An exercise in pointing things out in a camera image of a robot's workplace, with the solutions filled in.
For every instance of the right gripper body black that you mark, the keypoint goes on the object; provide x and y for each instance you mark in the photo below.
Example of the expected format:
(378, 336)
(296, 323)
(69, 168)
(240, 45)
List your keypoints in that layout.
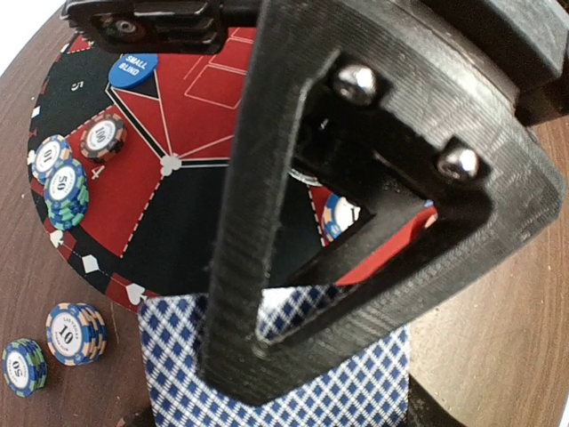
(523, 45)

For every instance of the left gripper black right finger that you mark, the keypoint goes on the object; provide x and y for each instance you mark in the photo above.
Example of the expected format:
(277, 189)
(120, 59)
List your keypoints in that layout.
(424, 411)

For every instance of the green poker chip stack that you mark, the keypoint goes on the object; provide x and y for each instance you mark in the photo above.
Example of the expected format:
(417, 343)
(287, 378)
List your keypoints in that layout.
(24, 366)

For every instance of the blue playing card deck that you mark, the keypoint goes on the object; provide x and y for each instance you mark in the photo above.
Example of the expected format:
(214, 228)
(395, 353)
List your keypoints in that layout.
(288, 356)

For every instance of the blue small blind button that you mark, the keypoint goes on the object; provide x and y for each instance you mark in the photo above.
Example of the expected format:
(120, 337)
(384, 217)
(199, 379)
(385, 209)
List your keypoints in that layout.
(132, 69)

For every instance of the round red black poker mat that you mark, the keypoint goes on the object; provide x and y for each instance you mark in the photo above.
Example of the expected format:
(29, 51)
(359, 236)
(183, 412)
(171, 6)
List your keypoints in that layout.
(153, 213)

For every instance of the brown hundred chips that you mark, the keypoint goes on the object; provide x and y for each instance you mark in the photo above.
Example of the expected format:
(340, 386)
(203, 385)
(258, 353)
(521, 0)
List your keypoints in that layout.
(103, 138)

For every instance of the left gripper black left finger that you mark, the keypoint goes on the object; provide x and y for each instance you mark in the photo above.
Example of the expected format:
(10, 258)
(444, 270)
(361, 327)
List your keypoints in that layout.
(388, 125)

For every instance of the single blue ten chip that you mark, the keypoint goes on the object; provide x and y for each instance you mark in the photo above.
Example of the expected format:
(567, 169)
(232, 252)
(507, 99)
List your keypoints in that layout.
(53, 149)

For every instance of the blue white poker chip stack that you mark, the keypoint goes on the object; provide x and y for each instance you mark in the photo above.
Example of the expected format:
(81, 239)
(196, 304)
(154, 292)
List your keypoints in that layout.
(76, 333)

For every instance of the green fifty chips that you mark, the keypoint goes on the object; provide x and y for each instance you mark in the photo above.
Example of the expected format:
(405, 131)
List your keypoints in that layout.
(66, 194)

